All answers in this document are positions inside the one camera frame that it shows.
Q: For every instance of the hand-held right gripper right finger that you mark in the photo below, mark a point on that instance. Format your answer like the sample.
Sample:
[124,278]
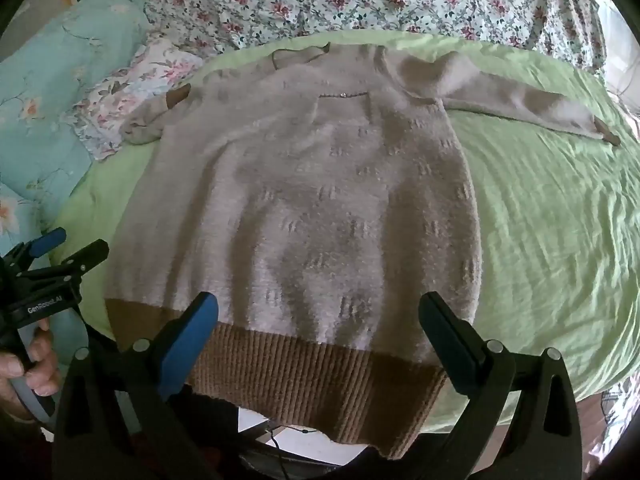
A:
[450,342]

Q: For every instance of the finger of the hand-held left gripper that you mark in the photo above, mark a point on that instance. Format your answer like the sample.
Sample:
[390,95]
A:
[49,241]
[86,256]

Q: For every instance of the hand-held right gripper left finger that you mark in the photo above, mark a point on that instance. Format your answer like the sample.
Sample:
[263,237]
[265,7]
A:
[189,347]

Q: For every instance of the beige sweater with brown hem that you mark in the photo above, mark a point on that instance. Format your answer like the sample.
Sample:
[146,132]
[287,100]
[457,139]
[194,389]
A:
[300,185]

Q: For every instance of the person's left hand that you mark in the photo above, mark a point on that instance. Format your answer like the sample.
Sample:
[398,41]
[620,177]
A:
[44,360]

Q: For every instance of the teal floral quilt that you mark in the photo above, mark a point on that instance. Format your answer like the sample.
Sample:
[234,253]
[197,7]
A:
[50,85]

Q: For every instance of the green bed blanket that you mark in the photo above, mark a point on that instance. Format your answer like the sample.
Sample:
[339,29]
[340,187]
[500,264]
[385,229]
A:
[540,210]

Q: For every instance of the white pink-flower pillow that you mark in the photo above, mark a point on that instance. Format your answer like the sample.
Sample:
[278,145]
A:
[145,75]

